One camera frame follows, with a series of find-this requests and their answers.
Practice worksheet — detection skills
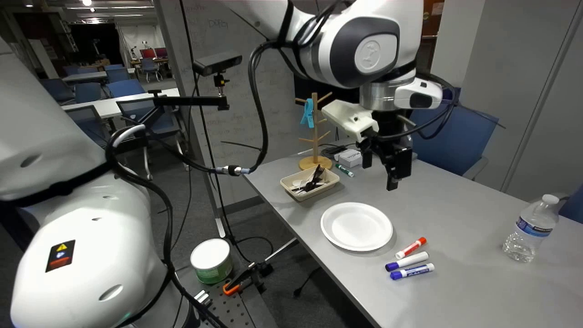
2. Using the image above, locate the black clips pile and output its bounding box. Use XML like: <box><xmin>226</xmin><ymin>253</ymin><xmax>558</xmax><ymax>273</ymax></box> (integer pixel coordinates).
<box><xmin>290</xmin><ymin>164</ymin><xmax>328</xmax><ymax>195</ymax></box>

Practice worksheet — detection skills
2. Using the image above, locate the beige tray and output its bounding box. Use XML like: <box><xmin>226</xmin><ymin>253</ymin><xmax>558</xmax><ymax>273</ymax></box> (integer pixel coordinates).
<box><xmin>279</xmin><ymin>166</ymin><xmax>343</xmax><ymax>204</ymax></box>

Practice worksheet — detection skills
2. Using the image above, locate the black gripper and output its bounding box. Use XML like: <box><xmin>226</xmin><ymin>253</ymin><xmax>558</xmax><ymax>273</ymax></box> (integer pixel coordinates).
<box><xmin>361</xmin><ymin>111</ymin><xmax>421</xmax><ymax>193</ymax></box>

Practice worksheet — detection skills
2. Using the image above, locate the black stereo camera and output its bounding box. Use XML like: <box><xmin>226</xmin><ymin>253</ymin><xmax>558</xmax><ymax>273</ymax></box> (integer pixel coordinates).
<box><xmin>191</xmin><ymin>51</ymin><xmax>244</xmax><ymax>78</ymax></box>

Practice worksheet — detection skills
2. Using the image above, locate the blue background chair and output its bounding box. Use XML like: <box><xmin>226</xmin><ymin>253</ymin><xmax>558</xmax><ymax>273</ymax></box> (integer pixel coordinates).
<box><xmin>104</xmin><ymin>62</ymin><xmax>148</xmax><ymax>98</ymax></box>

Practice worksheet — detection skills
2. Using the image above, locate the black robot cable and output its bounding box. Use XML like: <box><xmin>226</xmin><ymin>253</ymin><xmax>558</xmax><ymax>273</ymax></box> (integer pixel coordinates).
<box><xmin>108</xmin><ymin>36</ymin><xmax>288</xmax><ymax>326</ymax></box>

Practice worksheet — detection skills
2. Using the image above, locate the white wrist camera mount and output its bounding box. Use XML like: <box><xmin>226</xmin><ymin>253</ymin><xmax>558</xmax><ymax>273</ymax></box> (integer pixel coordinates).
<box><xmin>321</xmin><ymin>98</ymin><xmax>381</xmax><ymax>146</ymax></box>

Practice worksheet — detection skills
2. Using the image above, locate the clear plastic water bottle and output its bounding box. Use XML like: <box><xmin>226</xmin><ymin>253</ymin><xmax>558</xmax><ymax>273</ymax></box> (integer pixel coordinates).
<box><xmin>501</xmin><ymin>193</ymin><xmax>561</xmax><ymax>266</ymax></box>

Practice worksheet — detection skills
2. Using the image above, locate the green white tub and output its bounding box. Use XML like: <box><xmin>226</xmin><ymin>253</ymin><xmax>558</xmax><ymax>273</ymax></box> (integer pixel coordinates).
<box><xmin>190</xmin><ymin>237</ymin><xmax>235</xmax><ymax>288</ymax></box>

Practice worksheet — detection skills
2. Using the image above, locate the white cabinet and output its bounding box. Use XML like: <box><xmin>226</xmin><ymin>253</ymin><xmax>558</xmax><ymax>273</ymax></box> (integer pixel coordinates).
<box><xmin>461</xmin><ymin>0</ymin><xmax>583</xmax><ymax>202</ymax></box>

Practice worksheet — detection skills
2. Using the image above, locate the black camera boom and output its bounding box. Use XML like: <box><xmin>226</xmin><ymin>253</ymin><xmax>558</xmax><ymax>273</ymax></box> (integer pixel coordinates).
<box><xmin>149</xmin><ymin>71</ymin><xmax>231</xmax><ymax>113</ymax></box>

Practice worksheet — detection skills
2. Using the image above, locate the blue office chair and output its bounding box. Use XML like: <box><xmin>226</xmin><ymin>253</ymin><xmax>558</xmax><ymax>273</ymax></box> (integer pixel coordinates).
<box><xmin>408</xmin><ymin>89</ymin><xmax>501</xmax><ymax>179</ymax></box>
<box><xmin>558</xmin><ymin>184</ymin><xmax>583</xmax><ymax>224</ymax></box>

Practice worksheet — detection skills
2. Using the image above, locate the wooden mug tree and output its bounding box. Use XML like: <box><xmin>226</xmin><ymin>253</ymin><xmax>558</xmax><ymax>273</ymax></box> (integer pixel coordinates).
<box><xmin>295</xmin><ymin>89</ymin><xmax>337</xmax><ymax>173</ymax></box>

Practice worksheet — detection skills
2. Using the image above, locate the small white box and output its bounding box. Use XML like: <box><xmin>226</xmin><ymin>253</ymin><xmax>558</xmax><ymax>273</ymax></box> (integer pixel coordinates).
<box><xmin>333</xmin><ymin>148</ymin><xmax>364</xmax><ymax>171</ymax></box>

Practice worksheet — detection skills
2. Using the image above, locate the light blue clip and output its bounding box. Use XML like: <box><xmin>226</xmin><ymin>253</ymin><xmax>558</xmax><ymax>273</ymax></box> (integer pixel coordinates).
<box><xmin>299</xmin><ymin>97</ymin><xmax>319</xmax><ymax>129</ymax></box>

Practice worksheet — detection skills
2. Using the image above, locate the white background table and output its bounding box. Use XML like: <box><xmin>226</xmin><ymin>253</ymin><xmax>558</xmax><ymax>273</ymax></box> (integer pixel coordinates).
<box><xmin>60</xmin><ymin>86</ymin><xmax>182</xmax><ymax>122</ymax></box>

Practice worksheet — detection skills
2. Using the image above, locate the red Expo marker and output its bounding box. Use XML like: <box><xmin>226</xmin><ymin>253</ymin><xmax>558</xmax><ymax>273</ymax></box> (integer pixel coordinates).
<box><xmin>394</xmin><ymin>235</ymin><xmax>428</xmax><ymax>261</ymax></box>

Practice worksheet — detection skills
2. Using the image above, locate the white foam plate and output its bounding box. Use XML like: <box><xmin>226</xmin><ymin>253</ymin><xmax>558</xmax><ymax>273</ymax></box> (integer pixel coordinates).
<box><xmin>319</xmin><ymin>200</ymin><xmax>395</xmax><ymax>253</ymax></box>

